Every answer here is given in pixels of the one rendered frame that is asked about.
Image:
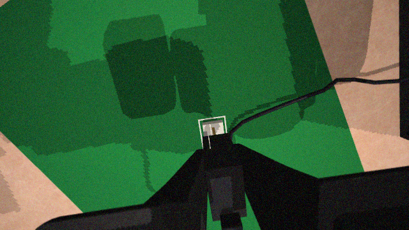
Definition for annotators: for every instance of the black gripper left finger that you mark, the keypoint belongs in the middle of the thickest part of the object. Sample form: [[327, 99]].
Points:
[[181, 204]]

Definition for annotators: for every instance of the green circuit board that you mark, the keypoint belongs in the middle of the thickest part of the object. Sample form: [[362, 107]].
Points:
[[109, 98]]

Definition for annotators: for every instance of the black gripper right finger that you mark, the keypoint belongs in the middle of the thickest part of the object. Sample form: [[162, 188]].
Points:
[[283, 198]]

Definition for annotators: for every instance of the black connector plug with cable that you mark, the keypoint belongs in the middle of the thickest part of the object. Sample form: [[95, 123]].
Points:
[[223, 168]]

